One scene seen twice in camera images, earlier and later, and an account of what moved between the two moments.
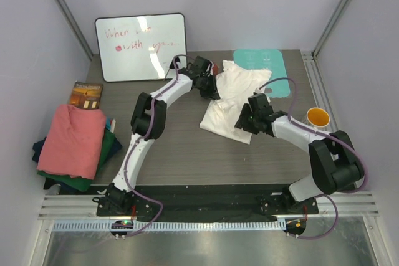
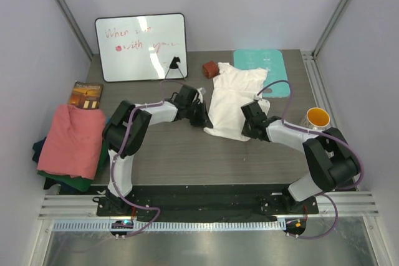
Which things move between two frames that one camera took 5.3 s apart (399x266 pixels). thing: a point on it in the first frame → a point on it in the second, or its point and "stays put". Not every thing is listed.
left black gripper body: (207, 87) → (196, 114)
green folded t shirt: (85, 184) stays put
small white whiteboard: (139, 48) stays put
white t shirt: (236, 88) stays put
